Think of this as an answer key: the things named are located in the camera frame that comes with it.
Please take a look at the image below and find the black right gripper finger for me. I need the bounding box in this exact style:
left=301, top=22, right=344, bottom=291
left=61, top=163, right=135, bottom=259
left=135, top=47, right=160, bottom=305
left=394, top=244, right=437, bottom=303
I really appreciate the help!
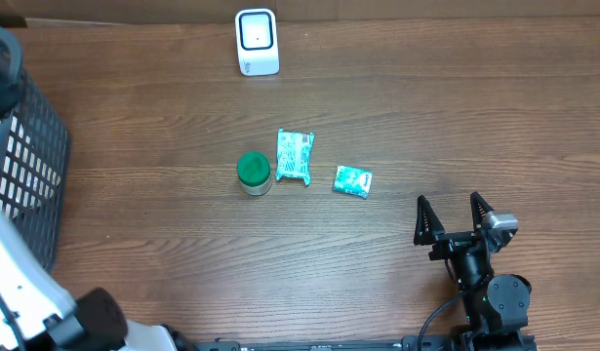
left=470, top=192, right=494, bottom=231
left=414, top=195, right=445, bottom=246

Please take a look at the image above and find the small teal tissue pack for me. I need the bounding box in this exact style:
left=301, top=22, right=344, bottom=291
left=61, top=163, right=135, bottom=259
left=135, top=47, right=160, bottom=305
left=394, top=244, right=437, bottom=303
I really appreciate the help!
left=333, top=165, right=374, bottom=199

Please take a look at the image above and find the teal white snack packet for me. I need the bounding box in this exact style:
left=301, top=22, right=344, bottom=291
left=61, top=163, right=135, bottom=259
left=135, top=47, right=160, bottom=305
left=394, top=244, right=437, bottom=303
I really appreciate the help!
left=275, top=129, right=315, bottom=186

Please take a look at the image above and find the green lid clear jar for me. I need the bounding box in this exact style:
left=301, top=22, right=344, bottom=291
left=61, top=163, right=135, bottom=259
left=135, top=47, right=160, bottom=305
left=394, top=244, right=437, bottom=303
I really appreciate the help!
left=236, top=152, right=272, bottom=196

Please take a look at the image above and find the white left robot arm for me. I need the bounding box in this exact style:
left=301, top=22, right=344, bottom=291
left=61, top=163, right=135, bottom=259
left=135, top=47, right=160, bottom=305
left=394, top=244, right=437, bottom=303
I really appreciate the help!
left=0, top=210, right=178, bottom=351

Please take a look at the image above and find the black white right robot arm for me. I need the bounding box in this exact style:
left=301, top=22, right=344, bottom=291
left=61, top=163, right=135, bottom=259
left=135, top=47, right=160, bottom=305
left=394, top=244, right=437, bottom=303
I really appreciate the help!
left=404, top=192, right=538, bottom=350

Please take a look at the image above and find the white barcode scanner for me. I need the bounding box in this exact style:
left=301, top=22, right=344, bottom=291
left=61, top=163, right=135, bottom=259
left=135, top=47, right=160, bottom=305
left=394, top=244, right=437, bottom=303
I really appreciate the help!
left=234, top=8, right=280, bottom=77

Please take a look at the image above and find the black plastic mesh basket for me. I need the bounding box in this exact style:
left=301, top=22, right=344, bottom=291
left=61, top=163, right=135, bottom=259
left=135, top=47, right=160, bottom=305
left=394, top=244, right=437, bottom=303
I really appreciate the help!
left=0, top=26, right=71, bottom=272

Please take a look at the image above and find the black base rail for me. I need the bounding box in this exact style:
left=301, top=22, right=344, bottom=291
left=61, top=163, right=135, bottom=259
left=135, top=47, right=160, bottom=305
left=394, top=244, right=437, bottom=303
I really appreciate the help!
left=181, top=334, right=540, bottom=351

